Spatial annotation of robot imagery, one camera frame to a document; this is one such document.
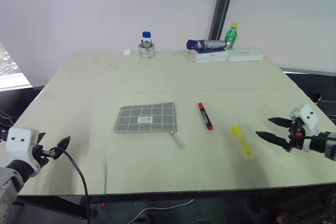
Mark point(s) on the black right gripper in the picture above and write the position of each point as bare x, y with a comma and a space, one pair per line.
295, 140

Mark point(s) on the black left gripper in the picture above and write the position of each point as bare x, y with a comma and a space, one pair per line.
46, 153

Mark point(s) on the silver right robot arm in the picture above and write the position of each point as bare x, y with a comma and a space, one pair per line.
328, 148

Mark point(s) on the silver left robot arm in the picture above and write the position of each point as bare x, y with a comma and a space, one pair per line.
10, 179

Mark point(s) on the grey checked zip pouch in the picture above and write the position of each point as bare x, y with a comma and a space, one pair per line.
147, 117

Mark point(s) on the yellow highlighter pen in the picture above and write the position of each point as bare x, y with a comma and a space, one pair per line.
242, 142

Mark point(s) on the red and black marker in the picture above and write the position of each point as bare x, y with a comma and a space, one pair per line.
205, 117

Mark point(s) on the silver reflective panel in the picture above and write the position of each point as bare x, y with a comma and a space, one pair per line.
10, 74

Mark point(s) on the flat white box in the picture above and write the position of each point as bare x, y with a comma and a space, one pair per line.
245, 54

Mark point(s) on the white box with blue print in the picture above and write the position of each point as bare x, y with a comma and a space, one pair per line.
210, 56

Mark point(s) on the green bottle with yellow cap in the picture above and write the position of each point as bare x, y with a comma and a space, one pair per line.
232, 36

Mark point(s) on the folded purple umbrella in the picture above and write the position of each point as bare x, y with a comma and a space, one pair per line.
207, 43

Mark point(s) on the crumpled white tissue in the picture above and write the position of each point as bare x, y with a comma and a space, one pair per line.
127, 51

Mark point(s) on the clear tape roll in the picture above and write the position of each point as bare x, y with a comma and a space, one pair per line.
146, 52

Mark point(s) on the small bottle with blue cap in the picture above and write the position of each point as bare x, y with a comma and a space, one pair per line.
146, 37

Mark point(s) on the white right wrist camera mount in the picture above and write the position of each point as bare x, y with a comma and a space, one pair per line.
307, 117

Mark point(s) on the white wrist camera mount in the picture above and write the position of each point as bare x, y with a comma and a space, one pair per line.
19, 144
307, 117

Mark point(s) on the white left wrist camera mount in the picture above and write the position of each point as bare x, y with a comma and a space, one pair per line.
19, 144

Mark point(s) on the black table frame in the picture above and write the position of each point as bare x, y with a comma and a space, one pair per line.
52, 204

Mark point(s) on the dark vertical wall post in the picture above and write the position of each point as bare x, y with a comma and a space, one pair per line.
223, 6

